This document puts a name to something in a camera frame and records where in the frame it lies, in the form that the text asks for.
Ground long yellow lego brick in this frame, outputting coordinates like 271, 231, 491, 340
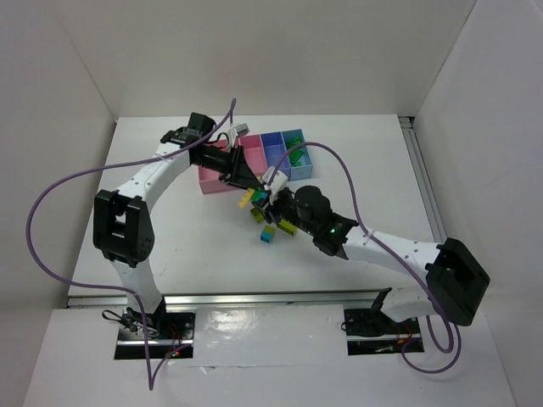
238, 189, 255, 209

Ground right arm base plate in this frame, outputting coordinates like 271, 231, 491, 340
340, 306, 424, 356

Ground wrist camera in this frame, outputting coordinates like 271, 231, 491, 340
227, 123, 249, 142
261, 165, 288, 197

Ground lime long lego brick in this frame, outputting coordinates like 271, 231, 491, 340
277, 220, 298, 237

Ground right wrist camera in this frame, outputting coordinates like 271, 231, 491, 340
261, 165, 288, 197

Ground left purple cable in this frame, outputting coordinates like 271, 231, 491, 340
25, 98, 238, 391

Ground blue purple container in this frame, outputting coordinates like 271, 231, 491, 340
260, 131, 287, 168

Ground dark green lego plate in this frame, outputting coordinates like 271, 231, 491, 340
288, 149, 304, 167

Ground aluminium rail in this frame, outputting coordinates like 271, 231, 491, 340
66, 290, 382, 309

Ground light blue container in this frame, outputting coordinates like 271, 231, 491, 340
282, 129, 313, 181

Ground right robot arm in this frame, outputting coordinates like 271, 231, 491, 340
252, 186, 490, 326

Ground turquoise yellow stacked lego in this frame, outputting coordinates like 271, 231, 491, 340
260, 226, 276, 243

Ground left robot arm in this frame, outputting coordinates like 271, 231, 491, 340
92, 113, 260, 332

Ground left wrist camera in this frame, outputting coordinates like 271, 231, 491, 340
227, 123, 249, 142

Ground large pink container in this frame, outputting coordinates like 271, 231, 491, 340
195, 137, 249, 195

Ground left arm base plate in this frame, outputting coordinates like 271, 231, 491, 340
102, 309, 196, 360

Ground lime printed lego brick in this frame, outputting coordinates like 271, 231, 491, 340
249, 208, 265, 223

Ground narrow pink container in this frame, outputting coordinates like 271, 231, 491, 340
238, 134, 268, 178

